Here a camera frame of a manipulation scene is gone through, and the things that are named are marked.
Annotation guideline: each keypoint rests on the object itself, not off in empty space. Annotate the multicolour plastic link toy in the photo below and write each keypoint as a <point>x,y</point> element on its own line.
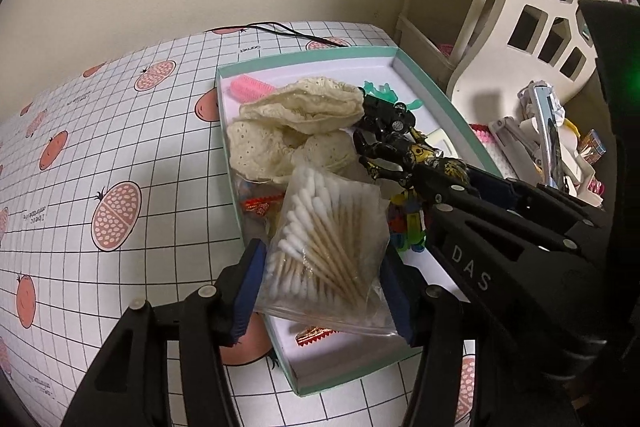
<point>406,222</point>

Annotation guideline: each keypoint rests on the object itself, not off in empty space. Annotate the cream lace cloth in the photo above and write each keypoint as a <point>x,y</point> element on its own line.
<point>304,123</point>

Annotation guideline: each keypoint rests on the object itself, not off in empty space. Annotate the black toy car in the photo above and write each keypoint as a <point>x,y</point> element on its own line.
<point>384,117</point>

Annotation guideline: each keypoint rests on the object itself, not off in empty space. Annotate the white teal-rimmed tray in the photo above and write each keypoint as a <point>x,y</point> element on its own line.
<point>342,357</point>

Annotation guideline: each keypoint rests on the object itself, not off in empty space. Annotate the pink hair roller clip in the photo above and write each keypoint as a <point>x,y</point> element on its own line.
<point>246,89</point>

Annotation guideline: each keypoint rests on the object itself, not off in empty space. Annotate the black gold transformer toy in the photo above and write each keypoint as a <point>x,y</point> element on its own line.
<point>397,158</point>

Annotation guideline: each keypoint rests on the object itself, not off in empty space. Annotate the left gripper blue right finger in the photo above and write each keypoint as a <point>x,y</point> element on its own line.
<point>403,287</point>

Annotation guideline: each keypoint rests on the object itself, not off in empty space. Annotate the white phone stand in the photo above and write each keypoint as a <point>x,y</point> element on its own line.
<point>522,153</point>

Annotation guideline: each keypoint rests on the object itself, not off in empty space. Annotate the small colourful box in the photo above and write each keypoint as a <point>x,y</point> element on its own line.
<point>590,147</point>

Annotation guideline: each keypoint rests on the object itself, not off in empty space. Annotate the cotton swab bag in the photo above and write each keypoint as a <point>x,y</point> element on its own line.
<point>323,260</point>

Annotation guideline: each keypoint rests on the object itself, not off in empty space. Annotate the pink white crochet mat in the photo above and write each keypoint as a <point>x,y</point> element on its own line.
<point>483,133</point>

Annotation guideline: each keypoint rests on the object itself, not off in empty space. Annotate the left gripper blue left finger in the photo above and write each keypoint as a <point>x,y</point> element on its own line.
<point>237,290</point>

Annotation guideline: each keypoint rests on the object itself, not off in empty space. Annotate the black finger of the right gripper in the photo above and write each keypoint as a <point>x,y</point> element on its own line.
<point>484,195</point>

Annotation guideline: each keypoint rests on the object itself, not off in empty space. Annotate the yellow snack packet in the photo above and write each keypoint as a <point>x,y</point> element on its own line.
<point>260,205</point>

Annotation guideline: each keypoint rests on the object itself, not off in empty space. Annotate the green ribbon bow clip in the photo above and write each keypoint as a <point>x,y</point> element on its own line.
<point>386,93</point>

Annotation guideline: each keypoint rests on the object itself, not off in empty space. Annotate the pomegranate grid tablecloth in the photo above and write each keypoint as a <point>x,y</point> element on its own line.
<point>114,188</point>

